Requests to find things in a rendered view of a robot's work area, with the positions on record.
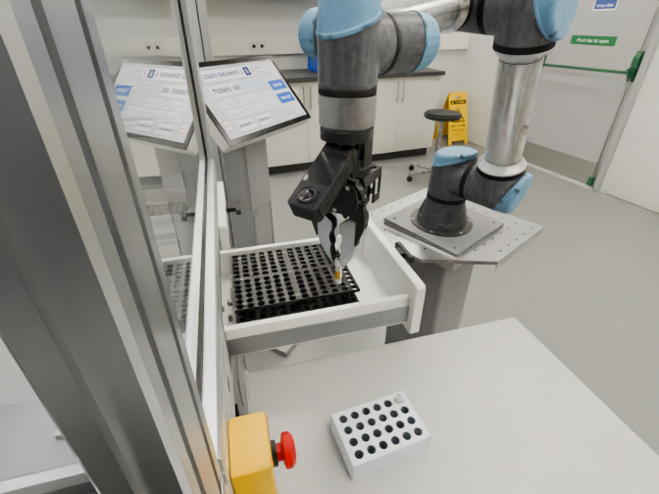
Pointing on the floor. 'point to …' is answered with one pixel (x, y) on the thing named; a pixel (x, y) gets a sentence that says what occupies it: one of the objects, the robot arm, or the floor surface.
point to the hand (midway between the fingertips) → (336, 260)
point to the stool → (437, 133)
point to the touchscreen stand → (251, 200)
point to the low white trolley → (458, 419)
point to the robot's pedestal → (435, 296)
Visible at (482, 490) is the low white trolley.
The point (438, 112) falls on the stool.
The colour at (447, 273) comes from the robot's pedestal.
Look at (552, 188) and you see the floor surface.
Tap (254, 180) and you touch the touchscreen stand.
